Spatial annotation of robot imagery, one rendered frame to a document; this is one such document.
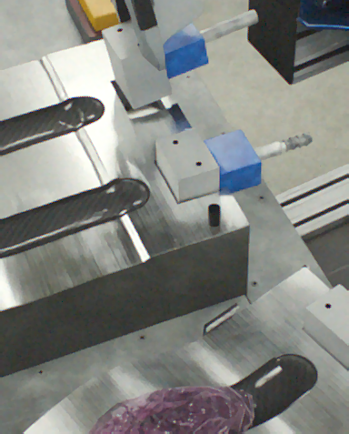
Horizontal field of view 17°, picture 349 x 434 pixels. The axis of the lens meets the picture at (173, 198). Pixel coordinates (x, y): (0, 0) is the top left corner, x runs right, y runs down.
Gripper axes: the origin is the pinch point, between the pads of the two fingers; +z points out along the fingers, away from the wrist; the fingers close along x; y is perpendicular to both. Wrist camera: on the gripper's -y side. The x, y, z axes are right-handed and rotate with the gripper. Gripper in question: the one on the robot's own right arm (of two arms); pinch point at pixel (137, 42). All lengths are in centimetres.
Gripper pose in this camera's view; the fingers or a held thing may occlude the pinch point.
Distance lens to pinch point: 102.1
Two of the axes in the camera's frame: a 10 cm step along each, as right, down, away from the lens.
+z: 2.0, 7.1, 6.7
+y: 9.1, -3.9, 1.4
